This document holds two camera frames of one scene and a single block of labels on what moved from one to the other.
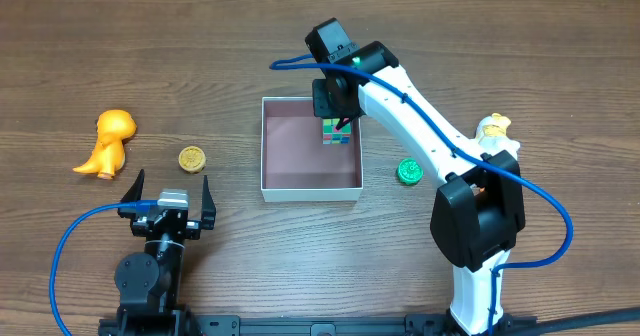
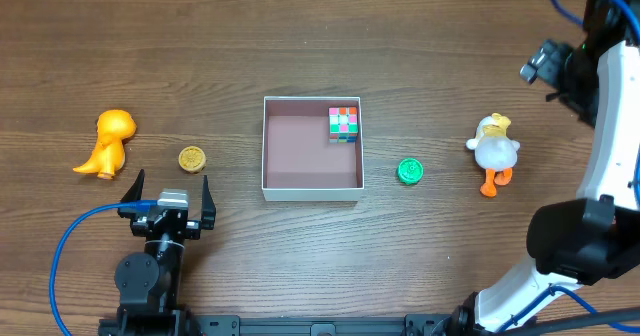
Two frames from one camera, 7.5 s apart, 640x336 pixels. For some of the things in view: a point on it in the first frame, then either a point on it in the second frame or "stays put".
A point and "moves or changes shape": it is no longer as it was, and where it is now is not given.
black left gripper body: [167, 227] stays put
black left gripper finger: [208, 216] stays put
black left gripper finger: [134, 192] stays put
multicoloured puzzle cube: [333, 136] moves or changes shape
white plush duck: [491, 135] stays put
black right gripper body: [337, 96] to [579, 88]
